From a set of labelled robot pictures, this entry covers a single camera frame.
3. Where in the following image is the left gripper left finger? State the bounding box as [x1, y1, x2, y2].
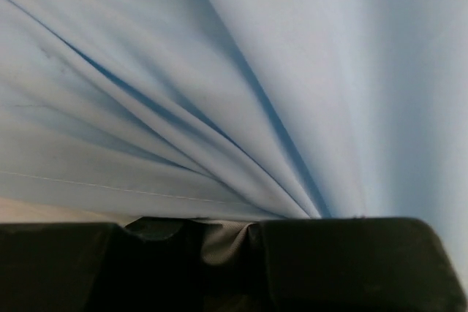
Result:
[1, 218, 203, 311]

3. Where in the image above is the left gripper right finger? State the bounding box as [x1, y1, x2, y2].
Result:
[257, 218, 467, 311]

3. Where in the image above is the light blue pillowcase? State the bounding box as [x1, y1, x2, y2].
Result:
[1, 0, 467, 273]

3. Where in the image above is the white pillow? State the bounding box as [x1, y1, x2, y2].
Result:
[197, 220, 254, 266]

